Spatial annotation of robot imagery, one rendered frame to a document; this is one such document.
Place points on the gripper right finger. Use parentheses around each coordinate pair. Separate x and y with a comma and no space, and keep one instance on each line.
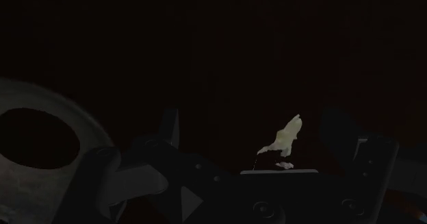
(370,170)

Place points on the pale yellowish lump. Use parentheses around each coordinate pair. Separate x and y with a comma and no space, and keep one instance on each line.
(286,136)

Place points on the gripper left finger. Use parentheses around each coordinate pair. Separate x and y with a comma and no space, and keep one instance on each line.
(156,163)

